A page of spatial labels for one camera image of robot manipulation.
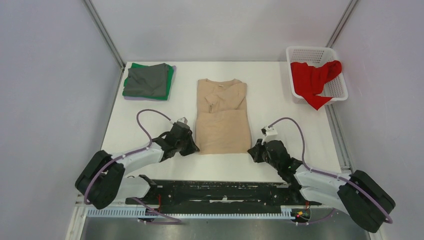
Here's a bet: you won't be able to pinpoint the beige t shirt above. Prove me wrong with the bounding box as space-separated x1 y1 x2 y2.
195 78 252 155

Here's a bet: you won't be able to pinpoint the red t shirt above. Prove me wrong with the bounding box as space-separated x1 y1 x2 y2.
290 60 342 110

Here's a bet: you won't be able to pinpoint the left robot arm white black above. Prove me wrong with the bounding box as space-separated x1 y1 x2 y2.
74 121 200 210

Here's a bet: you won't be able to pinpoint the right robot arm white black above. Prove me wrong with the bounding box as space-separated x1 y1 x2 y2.
247 139 396 233

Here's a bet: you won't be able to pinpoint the grey folded t shirt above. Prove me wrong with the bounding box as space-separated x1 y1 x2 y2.
122 63 171 99

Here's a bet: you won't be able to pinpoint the green folded t shirt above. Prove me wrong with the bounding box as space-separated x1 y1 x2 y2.
122 62 175 102

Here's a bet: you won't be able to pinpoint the white plastic laundry basket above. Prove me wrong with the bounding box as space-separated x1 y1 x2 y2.
285 46 349 105

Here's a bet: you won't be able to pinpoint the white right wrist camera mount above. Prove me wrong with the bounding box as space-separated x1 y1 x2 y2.
261 126 278 145

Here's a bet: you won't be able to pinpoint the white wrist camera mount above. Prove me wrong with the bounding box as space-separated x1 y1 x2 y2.
261 126 278 145
176 117 188 125

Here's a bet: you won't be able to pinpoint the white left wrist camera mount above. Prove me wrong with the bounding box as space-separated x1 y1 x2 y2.
176 117 188 125

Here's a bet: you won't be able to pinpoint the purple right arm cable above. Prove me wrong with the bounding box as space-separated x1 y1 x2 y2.
267 116 394 227

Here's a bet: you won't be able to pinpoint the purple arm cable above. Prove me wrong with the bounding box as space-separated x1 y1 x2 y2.
267 116 394 227
83 108 183 225

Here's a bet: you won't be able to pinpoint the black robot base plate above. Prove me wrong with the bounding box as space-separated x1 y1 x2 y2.
141 179 307 214

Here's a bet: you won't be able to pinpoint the white slotted cable duct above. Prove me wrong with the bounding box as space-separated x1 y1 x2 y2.
86 206 302 220

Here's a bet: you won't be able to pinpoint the aluminium frame rails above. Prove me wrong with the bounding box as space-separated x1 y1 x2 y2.
72 102 376 210

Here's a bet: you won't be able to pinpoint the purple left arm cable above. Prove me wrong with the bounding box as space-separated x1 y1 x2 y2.
83 108 183 225

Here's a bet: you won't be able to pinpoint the left corner aluminium post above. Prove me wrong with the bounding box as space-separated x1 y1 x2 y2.
82 0 126 72

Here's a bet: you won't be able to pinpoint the corner aluminium post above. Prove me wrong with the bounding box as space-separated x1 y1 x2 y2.
325 0 360 48
82 0 126 72

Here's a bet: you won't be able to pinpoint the right corner aluminium post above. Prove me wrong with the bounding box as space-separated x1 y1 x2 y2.
325 0 360 48

